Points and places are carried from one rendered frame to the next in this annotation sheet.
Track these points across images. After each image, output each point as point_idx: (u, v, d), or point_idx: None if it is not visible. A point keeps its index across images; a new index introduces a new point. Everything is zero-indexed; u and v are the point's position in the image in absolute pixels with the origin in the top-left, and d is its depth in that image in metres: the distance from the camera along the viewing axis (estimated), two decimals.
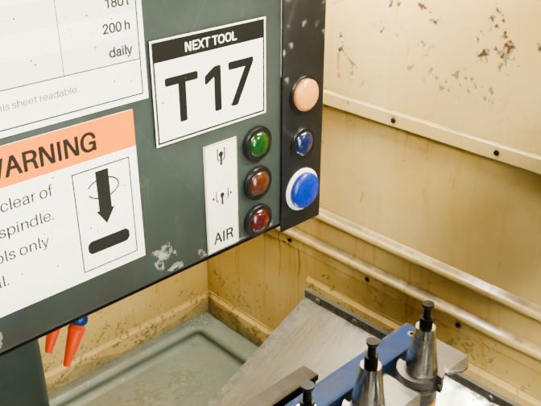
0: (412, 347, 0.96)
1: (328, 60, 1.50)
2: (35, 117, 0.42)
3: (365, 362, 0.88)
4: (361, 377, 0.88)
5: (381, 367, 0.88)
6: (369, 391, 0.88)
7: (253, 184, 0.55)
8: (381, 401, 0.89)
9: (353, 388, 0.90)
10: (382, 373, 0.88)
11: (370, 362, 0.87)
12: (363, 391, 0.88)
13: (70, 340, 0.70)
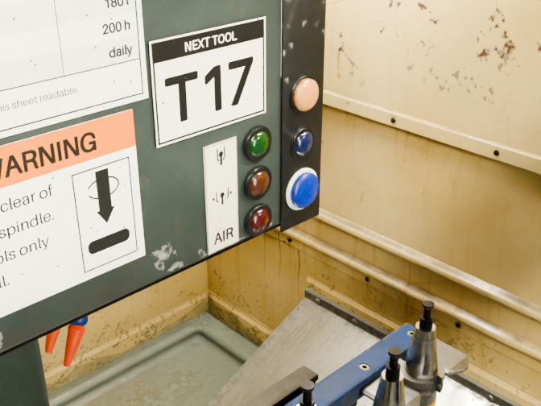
0: (412, 347, 0.96)
1: (328, 60, 1.50)
2: (35, 117, 0.42)
3: (386, 372, 0.86)
4: (382, 388, 0.86)
5: (402, 378, 0.86)
6: (390, 403, 0.86)
7: (253, 184, 0.55)
8: None
9: (374, 399, 0.88)
10: (403, 384, 0.86)
11: (392, 373, 0.85)
12: (384, 403, 0.86)
13: (70, 340, 0.70)
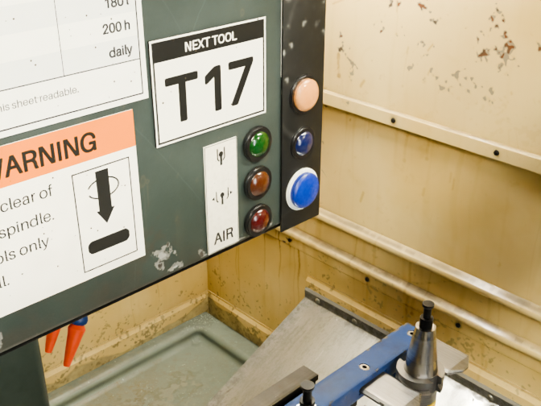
0: (412, 347, 0.96)
1: (328, 60, 1.50)
2: (35, 117, 0.42)
3: None
4: None
5: None
6: None
7: (253, 184, 0.55)
8: None
9: None
10: None
11: None
12: None
13: (70, 340, 0.70)
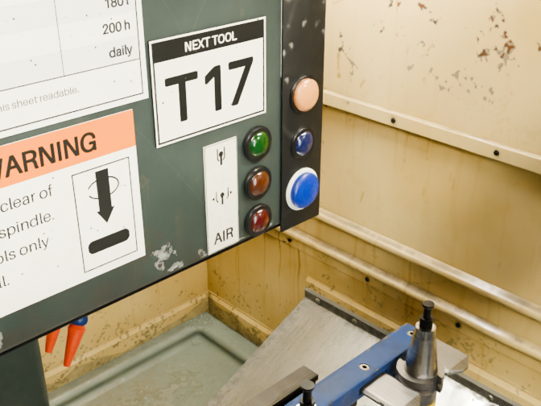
0: (412, 347, 0.96)
1: (328, 60, 1.50)
2: (35, 117, 0.42)
3: None
4: None
5: None
6: None
7: (253, 184, 0.55)
8: None
9: None
10: None
11: None
12: None
13: (70, 340, 0.70)
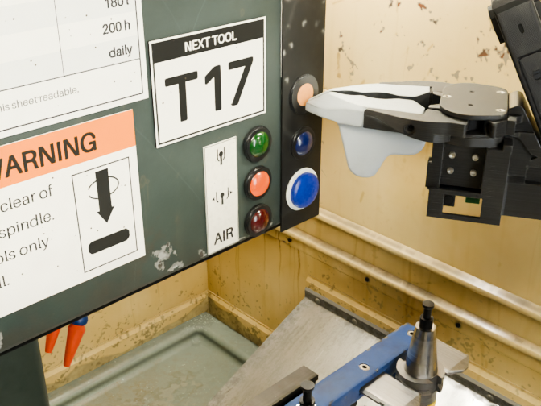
0: (412, 347, 0.96)
1: (328, 60, 1.50)
2: (35, 117, 0.42)
3: None
4: None
5: None
6: None
7: (253, 184, 0.55)
8: None
9: None
10: None
11: None
12: None
13: (70, 340, 0.70)
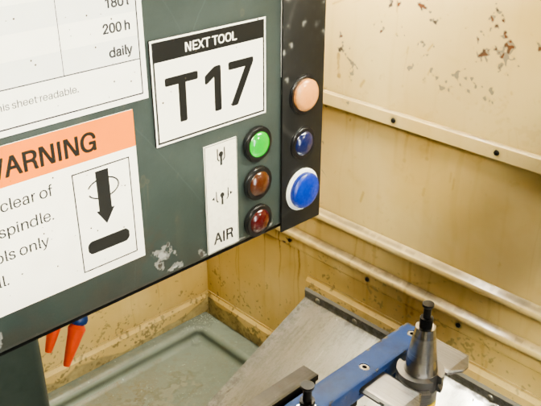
0: (412, 347, 0.96)
1: (328, 60, 1.50)
2: (35, 117, 0.42)
3: None
4: None
5: None
6: None
7: (253, 184, 0.55)
8: None
9: None
10: None
11: None
12: None
13: (70, 340, 0.70)
